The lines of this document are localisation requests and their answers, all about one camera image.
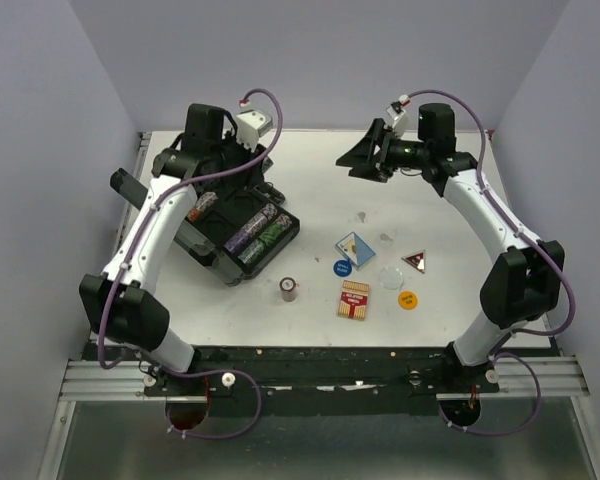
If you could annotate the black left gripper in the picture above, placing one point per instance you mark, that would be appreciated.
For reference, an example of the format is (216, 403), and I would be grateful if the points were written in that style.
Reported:
(248, 178)

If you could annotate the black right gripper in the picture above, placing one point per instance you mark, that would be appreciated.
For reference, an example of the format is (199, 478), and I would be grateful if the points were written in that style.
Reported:
(361, 158)

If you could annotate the black poker chip case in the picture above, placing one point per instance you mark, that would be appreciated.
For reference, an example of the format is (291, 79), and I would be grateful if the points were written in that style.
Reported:
(240, 225)

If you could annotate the brown white poker chip stack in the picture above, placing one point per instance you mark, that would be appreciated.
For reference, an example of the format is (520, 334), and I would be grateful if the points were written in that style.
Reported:
(288, 289)

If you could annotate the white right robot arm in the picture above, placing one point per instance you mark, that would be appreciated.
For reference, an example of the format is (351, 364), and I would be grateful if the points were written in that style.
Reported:
(523, 283)

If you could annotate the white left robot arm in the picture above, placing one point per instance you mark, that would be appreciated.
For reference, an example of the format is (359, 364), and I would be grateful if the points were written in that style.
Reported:
(120, 302)

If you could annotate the purple chip row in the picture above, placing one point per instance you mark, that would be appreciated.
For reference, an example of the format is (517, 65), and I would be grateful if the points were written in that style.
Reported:
(250, 228)

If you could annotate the green blue chip row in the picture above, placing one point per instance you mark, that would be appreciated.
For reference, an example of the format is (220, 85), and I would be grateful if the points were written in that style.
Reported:
(265, 240)

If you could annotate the blue playing card deck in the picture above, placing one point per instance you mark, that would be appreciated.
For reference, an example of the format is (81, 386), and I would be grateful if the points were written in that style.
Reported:
(356, 250)

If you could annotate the blue small blind button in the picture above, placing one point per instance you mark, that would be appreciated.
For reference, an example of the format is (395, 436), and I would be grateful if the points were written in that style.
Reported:
(342, 268)

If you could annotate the red triangular plaque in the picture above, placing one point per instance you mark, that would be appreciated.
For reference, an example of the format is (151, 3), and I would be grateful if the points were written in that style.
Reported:
(417, 260)

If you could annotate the clear round dealer button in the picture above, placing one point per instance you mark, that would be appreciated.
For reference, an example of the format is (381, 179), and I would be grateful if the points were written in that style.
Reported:
(391, 278)

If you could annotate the red playing card deck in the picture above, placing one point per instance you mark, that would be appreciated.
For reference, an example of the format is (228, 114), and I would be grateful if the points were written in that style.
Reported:
(353, 301)

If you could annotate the orange big blind button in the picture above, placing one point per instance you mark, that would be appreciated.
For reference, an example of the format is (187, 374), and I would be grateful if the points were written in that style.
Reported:
(408, 300)

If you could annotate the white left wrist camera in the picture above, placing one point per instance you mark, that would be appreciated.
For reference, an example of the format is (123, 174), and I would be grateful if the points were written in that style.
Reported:
(251, 126)

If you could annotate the black mounting rail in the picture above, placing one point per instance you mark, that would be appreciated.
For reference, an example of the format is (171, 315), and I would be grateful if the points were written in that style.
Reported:
(290, 382)

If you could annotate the aluminium frame rail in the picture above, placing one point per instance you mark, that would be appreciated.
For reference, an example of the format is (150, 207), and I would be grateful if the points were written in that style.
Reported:
(557, 377)

